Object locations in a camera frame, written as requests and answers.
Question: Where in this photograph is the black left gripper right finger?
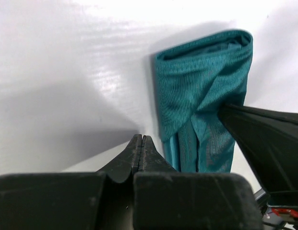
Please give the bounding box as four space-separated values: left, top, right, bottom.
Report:
133 136 263 230

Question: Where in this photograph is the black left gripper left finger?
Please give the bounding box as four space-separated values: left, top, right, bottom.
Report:
0 135 142 230

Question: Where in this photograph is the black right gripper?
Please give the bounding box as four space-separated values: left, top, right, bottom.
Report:
218 104 298 230

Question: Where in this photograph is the teal cloth napkin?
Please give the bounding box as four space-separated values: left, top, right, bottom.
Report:
154 30 253 173

